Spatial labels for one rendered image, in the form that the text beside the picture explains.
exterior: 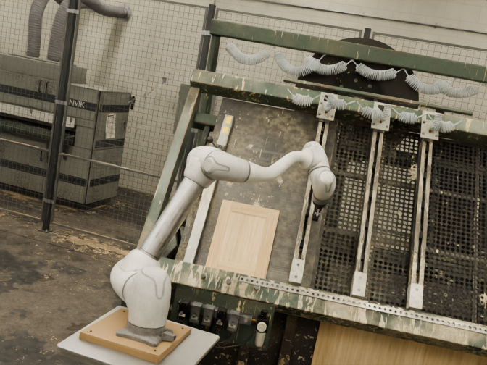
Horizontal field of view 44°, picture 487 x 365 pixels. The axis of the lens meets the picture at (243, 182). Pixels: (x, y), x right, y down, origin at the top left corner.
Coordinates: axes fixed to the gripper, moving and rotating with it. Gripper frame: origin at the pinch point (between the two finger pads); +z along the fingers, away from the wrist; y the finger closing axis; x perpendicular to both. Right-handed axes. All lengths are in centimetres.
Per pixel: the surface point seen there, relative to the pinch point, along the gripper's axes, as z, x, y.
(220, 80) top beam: -2, 69, 76
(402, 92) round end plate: 21, -41, 111
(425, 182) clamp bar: 4, -56, 37
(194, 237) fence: 4, 59, -23
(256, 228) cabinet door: 6.8, 29.4, -10.2
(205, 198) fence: 4, 59, 0
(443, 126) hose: -7, -61, 68
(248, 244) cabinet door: 6.8, 31.2, -20.1
